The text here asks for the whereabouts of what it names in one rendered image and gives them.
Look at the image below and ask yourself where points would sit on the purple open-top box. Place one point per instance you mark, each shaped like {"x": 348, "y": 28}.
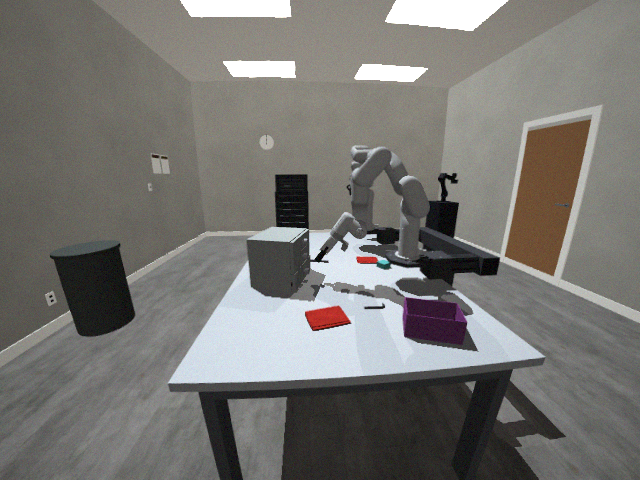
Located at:
{"x": 433, "y": 323}

